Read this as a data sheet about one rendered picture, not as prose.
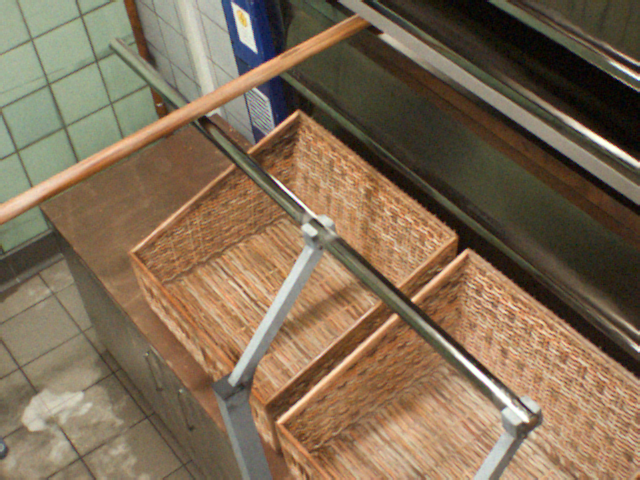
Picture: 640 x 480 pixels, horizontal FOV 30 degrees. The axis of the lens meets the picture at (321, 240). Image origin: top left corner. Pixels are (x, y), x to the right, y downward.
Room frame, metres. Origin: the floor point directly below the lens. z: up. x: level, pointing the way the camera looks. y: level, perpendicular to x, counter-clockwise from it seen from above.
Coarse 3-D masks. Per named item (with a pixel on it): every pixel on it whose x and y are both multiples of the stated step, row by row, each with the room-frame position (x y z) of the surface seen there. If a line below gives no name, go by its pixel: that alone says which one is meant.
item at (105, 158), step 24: (360, 24) 1.88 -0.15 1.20; (312, 48) 1.83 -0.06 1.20; (264, 72) 1.79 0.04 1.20; (216, 96) 1.74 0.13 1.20; (168, 120) 1.70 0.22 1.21; (192, 120) 1.71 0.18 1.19; (120, 144) 1.66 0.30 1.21; (144, 144) 1.67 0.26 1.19; (72, 168) 1.62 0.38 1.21; (96, 168) 1.63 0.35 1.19; (24, 192) 1.59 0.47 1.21; (48, 192) 1.59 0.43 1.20; (0, 216) 1.55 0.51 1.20
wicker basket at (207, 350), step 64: (320, 128) 2.04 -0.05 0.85; (256, 192) 2.05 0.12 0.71; (320, 192) 2.01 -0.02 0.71; (384, 192) 1.84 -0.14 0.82; (192, 256) 1.97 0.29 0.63; (256, 256) 1.97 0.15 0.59; (384, 256) 1.80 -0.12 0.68; (448, 256) 1.63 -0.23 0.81; (192, 320) 1.68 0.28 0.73; (256, 320) 1.78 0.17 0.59; (320, 320) 1.75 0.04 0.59; (384, 320) 1.55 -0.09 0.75; (256, 384) 1.60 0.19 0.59
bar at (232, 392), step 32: (128, 64) 1.96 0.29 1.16; (160, 96) 1.85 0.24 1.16; (288, 192) 1.49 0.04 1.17; (320, 224) 1.40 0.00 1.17; (320, 256) 1.39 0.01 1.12; (352, 256) 1.31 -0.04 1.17; (288, 288) 1.36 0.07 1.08; (384, 288) 1.23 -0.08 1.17; (416, 320) 1.16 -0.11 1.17; (256, 352) 1.32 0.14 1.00; (448, 352) 1.09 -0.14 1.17; (224, 384) 1.31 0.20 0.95; (480, 384) 1.03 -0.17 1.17; (224, 416) 1.30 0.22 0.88; (512, 416) 0.96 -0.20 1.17; (256, 448) 1.29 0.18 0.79; (512, 448) 0.95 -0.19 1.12
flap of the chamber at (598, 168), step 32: (352, 0) 1.63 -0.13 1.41; (416, 0) 1.61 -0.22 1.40; (448, 0) 1.60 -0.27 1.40; (480, 0) 1.59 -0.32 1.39; (448, 32) 1.50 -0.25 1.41; (480, 32) 1.49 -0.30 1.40; (512, 32) 1.48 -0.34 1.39; (448, 64) 1.41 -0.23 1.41; (512, 64) 1.39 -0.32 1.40; (544, 64) 1.39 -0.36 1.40; (576, 64) 1.38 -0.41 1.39; (480, 96) 1.35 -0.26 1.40; (544, 96) 1.30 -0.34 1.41; (576, 96) 1.30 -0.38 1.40; (608, 96) 1.29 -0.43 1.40; (544, 128) 1.23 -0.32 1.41; (608, 128) 1.21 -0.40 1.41; (576, 160) 1.17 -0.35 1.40
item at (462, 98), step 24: (312, 0) 2.06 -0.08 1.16; (336, 0) 2.01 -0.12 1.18; (384, 48) 1.84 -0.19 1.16; (408, 72) 1.78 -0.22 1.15; (432, 72) 1.72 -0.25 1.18; (456, 96) 1.65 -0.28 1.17; (480, 120) 1.59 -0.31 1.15; (504, 120) 1.55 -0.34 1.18; (528, 144) 1.48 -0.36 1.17; (552, 168) 1.43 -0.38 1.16; (576, 168) 1.40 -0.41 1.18; (600, 192) 1.34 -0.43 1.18; (624, 216) 1.29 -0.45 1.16
